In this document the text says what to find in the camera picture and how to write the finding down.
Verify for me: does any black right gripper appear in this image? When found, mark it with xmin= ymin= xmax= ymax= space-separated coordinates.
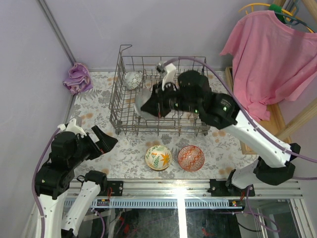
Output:
xmin=140 ymin=80 xmax=201 ymax=119

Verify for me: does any grey dotted bowl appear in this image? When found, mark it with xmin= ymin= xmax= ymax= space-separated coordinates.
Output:
xmin=134 ymin=88 xmax=157 ymax=119

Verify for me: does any yellow floral bowl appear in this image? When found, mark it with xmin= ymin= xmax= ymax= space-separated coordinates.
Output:
xmin=145 ymin=145 xmax=172 ymax=171

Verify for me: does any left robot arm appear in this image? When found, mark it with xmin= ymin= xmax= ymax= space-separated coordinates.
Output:
xmin=32 ymin=123 xmax=118 ymax=238

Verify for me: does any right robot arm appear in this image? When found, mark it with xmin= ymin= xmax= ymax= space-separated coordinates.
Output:
xmin=139 ymin=70 xmax=301 ymax=196

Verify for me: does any floral table mat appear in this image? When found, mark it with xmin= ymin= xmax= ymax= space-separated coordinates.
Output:
xmin=71 ymin=72 xmax=257 ymax=179

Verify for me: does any red diamond patterned bowl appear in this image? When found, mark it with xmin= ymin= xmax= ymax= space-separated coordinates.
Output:
xmin=178 ymin=145 xmax=205 ymax=172

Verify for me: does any purple crumpled cloth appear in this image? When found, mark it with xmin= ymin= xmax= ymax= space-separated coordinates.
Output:
xmin=63 ymin=62 xmax=93 ymax=95

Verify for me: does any pink t-shirt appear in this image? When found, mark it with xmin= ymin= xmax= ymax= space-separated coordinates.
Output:
xmin=220 ymin=10 xmax=317 ymax=121

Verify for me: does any yellow clothes hanger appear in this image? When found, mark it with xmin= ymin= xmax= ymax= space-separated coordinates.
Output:
xmin=238 ymin=0 xmax=317 ymax=33

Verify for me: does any teal clothes hanger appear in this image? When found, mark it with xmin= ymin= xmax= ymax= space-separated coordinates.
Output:
xmin=268 ymin=4 xmax=314 ymax=33

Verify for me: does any white wrist camera, left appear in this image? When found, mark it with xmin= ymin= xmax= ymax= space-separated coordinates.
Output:
xmin=57 ymin=117 xmax=87 ymax=137

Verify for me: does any white wrist camera, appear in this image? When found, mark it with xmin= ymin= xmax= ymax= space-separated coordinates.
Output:
xmin=156 ymin=61 xmax=177 ymax=91
xmin=57 ymin=117 xmax=87 ymax=137

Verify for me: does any grey wire dish rack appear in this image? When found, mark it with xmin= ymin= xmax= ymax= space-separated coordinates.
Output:
xmin=109 ymin=44 xmax=210 ymax=135

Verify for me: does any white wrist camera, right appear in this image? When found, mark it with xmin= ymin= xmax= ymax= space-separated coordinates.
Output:
xmin=156 ymin=61 xmax=177 ymax=91

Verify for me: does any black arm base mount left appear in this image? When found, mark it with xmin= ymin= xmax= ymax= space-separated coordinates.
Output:
xmin=106 ymin=180 xmax=124 ymax=197

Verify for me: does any slotted cable duct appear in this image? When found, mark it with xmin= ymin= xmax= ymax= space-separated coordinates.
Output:
xmin=65 ymin=198 xmax=246 ymax=209

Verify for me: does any aluminium frame rail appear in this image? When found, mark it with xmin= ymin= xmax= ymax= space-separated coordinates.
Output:
xmin=37 ymin=178 xmax=304 ymax=199

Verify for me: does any corner aluminium post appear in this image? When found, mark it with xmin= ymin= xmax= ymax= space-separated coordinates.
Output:
xmin=36 ymin=0 xmax=76 ymax=64

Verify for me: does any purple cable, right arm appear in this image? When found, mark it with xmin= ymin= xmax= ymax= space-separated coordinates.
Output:
xmin=163 ymin=56 xmax=317 ymax=234

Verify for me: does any wooden tray frame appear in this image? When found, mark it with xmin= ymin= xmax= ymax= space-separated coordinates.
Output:
xmin=225 ymin=66 xmax=285 ymax=155

